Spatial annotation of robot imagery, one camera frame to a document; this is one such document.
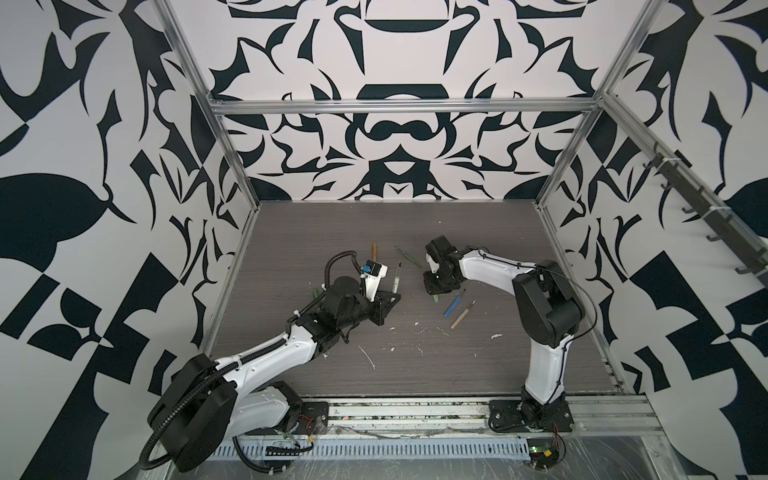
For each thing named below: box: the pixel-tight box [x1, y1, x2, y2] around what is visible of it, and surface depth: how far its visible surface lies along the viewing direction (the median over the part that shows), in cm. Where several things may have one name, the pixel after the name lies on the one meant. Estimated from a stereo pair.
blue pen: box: [443, 288, 466, 318], surface depth 94 cm
